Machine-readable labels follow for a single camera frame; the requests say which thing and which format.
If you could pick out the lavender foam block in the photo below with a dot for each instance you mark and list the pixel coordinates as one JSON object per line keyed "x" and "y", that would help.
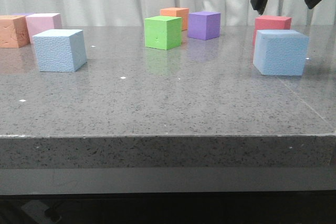
{"x": 22, "y": 14}

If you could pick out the light blue foam block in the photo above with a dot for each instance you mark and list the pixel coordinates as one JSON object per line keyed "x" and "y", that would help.
{"x": 60, "y": 50}
{"x": 280, "y": 52}

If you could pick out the red foam block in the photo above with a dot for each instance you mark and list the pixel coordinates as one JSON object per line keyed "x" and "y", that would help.
{"x": 271, "y": 22}

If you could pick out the green foam block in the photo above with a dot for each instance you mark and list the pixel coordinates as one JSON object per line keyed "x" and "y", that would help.
{"x": 163, "y": 32}

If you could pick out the dented orange foam block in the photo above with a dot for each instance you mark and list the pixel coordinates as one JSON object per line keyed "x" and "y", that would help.
{"x": 14, "y": 32}

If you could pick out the pink foam block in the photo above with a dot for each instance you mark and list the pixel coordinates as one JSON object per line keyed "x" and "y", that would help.
{"x": 37, "y": 23}

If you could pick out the purple foam block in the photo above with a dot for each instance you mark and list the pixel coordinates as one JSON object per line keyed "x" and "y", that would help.
{"x": 204, "y": 25}

